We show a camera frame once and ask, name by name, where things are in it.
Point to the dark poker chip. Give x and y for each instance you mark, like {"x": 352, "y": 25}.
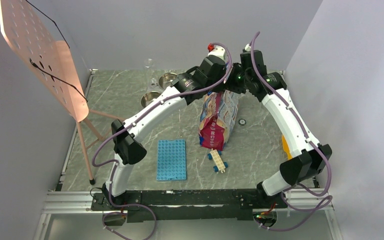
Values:
{"x": 242, "y": 122}

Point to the near steel bowl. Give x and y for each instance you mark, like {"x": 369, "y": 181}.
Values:
{"x": 149, "y": 97}

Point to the far steel bowl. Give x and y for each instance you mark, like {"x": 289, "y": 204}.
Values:
{"x": 166, "y": 79}

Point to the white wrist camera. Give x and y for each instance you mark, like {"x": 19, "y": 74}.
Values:
{"x": 247, "y": 48}
{"x": 217, "y": 51}

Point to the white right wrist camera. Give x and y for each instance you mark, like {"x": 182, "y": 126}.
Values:
{"x": 247, "y": 48}

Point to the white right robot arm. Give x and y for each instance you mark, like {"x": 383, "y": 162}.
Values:
{"x": 308, "y": 155}

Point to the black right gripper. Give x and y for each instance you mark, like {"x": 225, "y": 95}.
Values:
{"x": 230, "y": 84}

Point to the steel bowl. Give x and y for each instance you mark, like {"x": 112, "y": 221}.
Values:
{"x": 149, "y": 97}
{"x": 166, "y": 79}

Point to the pink pet food bag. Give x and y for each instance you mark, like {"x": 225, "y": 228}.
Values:
{"x": 217, "y": 119}

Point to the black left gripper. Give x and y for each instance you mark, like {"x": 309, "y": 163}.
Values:
{"x": 223, "y": 73}

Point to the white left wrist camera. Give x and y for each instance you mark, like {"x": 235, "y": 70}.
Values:
{"x": 217, "y": 51}

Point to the pink perforated stand board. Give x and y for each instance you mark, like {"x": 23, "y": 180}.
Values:
{"x": 50, "y": 60}

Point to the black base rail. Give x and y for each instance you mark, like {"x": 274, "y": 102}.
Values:
{"x": 196, "y": 204}

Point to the yellow plastic scoop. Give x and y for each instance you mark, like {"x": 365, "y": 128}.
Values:
{"x": 285, "y": 148}

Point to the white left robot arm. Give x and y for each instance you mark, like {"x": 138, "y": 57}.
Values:
{"x": 128, "y": 135}

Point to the blue studded building baseplate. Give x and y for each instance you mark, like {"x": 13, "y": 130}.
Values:
{"x": 171, "y": 160}

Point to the aluminium frame rail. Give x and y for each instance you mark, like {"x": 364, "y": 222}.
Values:
{"x": 253, "y": 153}

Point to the beige toy car blue wheels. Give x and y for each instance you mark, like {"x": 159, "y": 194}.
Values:
{"x": 220, "y": 166}

